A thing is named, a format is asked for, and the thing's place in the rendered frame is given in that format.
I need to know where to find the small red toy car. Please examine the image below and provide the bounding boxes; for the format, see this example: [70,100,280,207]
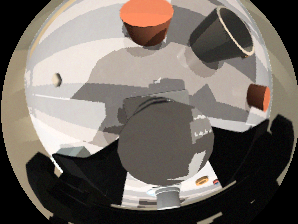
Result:
[213,179,220,185]

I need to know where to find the orange short cylinder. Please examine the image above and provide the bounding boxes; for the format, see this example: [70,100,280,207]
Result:
[246,83,270,112]

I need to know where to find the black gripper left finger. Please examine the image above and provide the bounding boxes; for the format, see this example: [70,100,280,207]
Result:
[52,137,128,205]

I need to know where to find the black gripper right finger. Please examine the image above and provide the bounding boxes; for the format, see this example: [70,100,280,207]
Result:
[208,119,269,188]

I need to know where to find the small grey pebble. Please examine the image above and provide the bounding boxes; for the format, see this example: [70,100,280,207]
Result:
[52,73,61,87]

